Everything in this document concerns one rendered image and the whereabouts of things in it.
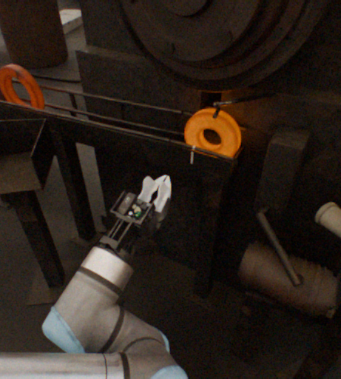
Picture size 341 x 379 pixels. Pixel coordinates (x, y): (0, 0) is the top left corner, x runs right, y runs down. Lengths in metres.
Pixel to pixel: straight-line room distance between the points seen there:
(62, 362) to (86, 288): 0.14
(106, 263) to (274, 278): 0.46
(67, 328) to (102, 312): 0.06
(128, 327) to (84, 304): 0.09
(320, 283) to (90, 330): 0.55
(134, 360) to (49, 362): 0.11
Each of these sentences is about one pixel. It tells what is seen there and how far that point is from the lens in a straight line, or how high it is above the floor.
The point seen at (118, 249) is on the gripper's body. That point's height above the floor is 0.75.
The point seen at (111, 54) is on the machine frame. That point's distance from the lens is 1.08.
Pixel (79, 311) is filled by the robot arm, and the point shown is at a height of 0.71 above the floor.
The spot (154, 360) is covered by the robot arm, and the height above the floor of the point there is 0.72.
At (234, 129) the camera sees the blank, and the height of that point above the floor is 0.78.
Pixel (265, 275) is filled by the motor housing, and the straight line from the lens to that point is 0.88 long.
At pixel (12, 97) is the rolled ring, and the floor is 0.67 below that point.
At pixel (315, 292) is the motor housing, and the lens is 0.88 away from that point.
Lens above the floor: 1.21
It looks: 41 degrees down
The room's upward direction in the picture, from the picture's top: straight up
